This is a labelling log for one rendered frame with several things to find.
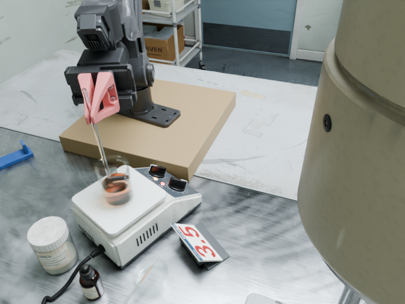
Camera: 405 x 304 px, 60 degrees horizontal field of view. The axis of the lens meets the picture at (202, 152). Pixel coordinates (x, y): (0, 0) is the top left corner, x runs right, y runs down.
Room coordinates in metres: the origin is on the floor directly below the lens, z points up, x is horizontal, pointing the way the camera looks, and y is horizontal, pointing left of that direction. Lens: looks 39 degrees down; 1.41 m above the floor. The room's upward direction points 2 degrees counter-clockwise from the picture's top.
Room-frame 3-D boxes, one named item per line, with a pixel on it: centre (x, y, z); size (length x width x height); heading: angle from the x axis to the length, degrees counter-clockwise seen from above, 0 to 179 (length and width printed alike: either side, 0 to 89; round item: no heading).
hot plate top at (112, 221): (0.42, 0.14, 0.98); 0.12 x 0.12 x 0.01; 46
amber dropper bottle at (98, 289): (0.30, 0.18, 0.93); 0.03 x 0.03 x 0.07
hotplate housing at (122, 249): (0.44, 0.13, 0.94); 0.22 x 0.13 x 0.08; 136
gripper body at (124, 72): (0.53, 0.15, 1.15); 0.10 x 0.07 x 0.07; 90
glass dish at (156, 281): (0.31, 0.09, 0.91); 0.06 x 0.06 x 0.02
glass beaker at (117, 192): (0.41, 0.14, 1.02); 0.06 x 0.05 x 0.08; 51
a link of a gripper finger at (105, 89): (0.46, 0.16, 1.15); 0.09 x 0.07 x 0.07; 0
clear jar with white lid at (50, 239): (0.36, 0.25, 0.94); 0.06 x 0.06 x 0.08
